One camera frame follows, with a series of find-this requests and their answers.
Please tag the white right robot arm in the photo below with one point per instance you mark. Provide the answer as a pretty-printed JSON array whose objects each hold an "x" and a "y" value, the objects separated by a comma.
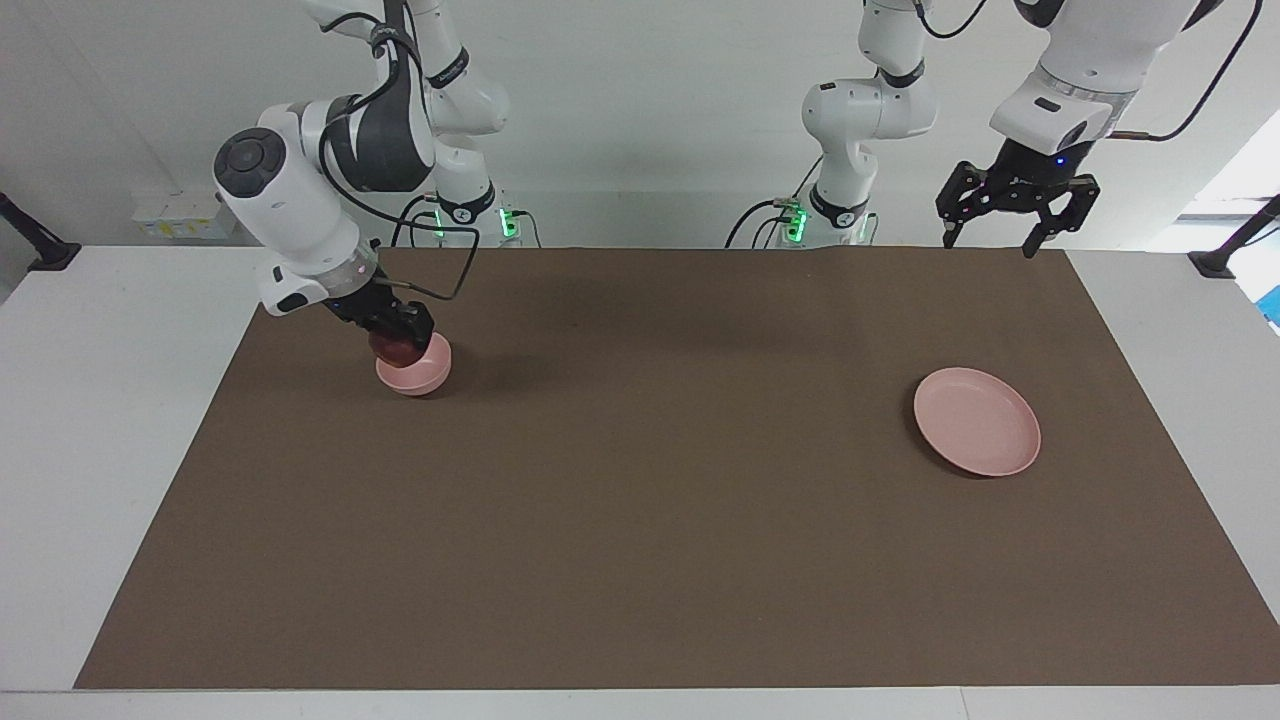
[{"x": 290, "y": 210}]

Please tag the blue object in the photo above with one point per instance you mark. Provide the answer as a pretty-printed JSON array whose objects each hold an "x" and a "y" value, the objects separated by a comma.
[{"x": 1272, "y": 305}]

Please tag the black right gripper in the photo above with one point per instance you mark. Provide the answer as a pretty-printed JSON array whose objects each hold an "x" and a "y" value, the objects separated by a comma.
[{"x": 368, "y": 303}]

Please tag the black clamp stand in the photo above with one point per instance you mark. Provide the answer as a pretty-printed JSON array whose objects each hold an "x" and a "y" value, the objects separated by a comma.
[
  {"x": 1220, "y": 260},
  {"x": 45, "y": 255}
]

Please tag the pink bowl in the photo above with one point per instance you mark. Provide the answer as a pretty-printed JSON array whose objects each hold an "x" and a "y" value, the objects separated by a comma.
[{"x": 420, "y": 381}]

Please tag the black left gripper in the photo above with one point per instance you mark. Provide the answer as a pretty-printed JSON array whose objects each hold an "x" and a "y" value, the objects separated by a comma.
[{"x": 1030, "y": 170}]

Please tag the brown table mat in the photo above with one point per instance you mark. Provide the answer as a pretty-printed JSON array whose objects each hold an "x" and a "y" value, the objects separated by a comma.
[{"x": 640, "y": 520}]

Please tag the pink plate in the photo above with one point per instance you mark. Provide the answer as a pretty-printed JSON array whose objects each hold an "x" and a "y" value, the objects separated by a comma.
[{"x": 975, "y": 420}]

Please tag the dark red apple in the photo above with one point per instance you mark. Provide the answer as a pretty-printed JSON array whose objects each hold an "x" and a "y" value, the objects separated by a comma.
[{"x": 392, "y": 352}]

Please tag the white wall socket box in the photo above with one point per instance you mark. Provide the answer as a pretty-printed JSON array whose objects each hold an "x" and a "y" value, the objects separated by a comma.
[{"x": 165, "y": 222}]

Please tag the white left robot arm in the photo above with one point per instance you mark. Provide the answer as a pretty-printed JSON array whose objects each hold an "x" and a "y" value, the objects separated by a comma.
[{"x": 870, "y": 110}]

